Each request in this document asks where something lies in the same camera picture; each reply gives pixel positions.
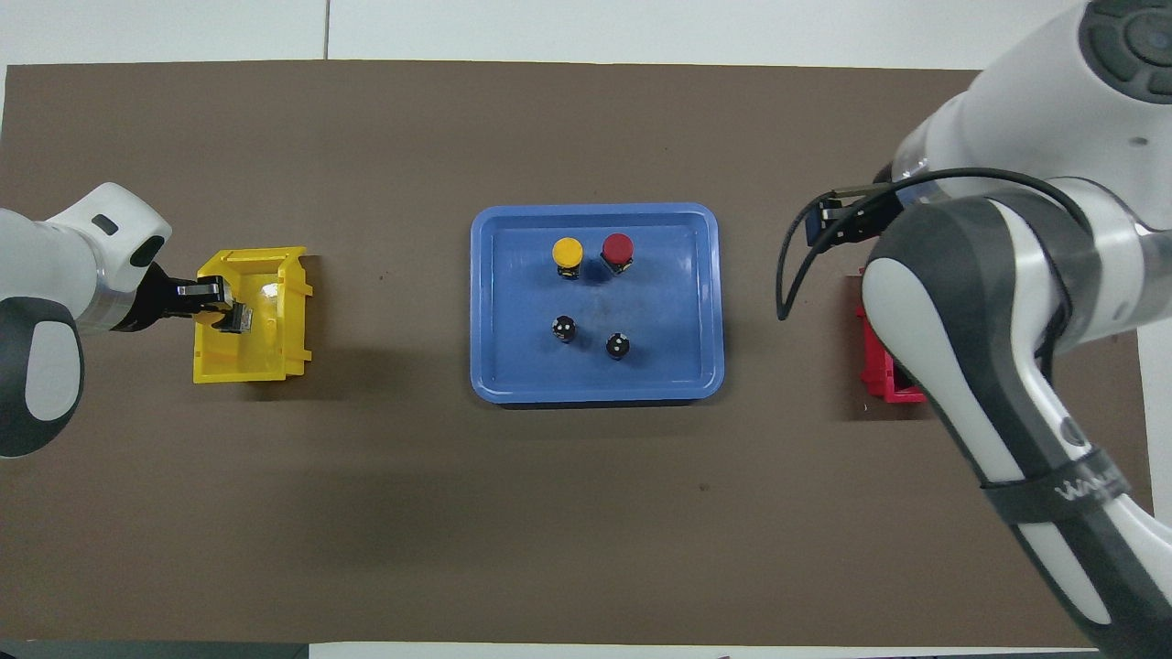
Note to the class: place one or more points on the yellow push button switch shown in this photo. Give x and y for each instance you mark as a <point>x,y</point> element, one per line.
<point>568,251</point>
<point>218,320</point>

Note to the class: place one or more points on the small black cylindrical capacitor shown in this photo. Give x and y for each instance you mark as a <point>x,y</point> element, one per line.
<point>564,329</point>
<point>617,346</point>

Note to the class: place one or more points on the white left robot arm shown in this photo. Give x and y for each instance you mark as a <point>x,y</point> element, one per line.
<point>37,384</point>

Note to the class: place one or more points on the red plastic storage bin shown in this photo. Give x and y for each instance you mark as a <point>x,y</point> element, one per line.
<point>884,375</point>

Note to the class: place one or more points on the red push button switch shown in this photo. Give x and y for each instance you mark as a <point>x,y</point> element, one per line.
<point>617,246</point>

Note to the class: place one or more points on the brown paper table mat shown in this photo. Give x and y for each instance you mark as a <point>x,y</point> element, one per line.
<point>586,531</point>

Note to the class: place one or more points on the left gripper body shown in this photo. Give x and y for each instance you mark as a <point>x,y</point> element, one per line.
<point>110,224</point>

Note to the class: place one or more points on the blue plastic tray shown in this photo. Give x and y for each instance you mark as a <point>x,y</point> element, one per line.
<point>659,311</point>

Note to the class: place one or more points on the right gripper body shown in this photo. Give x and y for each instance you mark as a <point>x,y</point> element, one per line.
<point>861,218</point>

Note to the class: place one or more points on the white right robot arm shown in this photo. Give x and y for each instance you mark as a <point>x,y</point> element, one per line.
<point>961,302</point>

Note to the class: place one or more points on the yellow plastic storage bin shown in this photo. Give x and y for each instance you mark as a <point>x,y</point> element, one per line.
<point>265,352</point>

